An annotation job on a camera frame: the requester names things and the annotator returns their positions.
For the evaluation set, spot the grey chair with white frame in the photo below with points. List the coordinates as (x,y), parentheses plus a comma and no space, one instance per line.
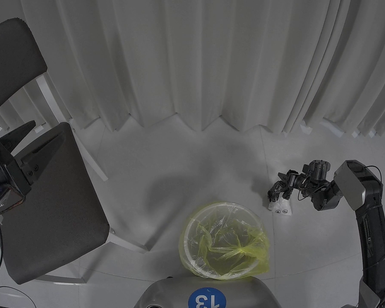
(57,204)

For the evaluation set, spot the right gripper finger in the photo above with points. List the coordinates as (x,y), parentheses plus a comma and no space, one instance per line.
(283,176)

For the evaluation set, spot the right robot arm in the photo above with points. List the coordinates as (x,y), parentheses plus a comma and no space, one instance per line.
(372,229)

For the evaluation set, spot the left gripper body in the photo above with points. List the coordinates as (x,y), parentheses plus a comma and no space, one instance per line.
(6,172)

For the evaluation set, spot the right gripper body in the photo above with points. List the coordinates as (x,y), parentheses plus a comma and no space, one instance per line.
(295,180)

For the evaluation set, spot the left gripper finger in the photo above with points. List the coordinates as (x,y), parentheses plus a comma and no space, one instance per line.
(35,165)
(17,136)

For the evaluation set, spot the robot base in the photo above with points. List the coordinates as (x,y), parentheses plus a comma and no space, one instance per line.
(208,295)

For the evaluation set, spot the yellow plastic bag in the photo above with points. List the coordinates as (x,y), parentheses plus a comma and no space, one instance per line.
(237,252)

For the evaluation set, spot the white curtain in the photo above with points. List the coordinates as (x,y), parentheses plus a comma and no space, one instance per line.
(192,43)

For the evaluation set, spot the white trash bin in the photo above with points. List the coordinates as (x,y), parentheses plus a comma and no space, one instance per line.
(187,236)

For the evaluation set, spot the white printed wrapper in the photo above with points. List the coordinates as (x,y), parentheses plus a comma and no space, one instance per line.
(280,209)

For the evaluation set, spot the black plastic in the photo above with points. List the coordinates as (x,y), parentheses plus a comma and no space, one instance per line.
(277,191)

